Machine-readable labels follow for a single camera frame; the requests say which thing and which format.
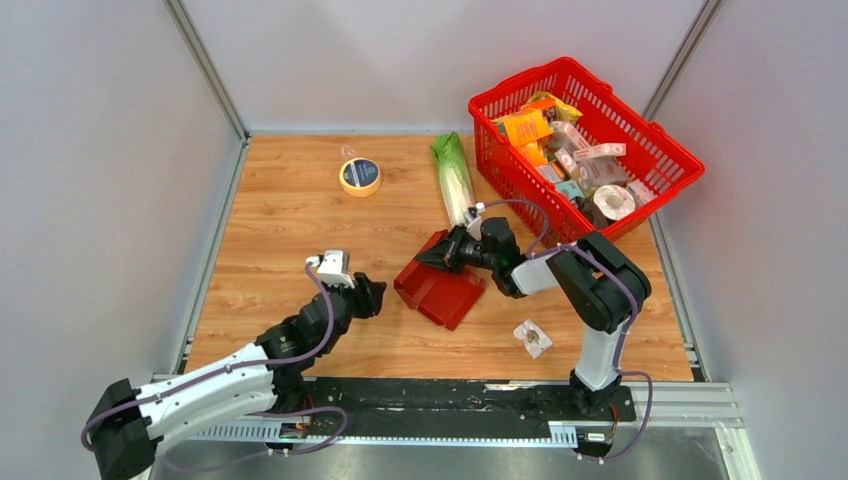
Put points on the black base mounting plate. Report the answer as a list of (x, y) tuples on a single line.
[(438, 408)]

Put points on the napa cabbage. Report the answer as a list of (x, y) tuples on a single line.
[(454, 177)]

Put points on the yellow snack bag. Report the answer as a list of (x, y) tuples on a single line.
[(552, 108)]

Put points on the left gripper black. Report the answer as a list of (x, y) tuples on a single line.
[(367, 294)]

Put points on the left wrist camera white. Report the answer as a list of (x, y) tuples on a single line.
[(332, 268)]

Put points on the small clear plastic packet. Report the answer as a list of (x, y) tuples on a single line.
[(534, 339)]

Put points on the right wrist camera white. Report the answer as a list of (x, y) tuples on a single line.
[(473, 220)]

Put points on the red plastic shopping basket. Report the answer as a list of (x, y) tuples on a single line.
[(573, 156)]

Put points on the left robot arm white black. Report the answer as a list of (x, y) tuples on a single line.
[(131, 426)]

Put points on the orange snack box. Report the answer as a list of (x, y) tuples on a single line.
[(523, 127)]

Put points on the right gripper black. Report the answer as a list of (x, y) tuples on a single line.
[(442, 255)]

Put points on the pink white long box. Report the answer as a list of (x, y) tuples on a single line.
[(612, 149)]

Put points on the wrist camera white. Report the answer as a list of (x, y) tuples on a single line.
[(332, 268), (473, 220)]

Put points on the toilet paper roll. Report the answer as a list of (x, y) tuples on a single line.
[(614, 202)]

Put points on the aluminium frame rail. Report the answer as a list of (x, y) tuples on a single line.
[(667, 405)]

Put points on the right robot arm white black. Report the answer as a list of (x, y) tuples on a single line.
[(605, 288)]

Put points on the yellow masking tape roll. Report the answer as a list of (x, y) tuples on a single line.
[(360, 177)]

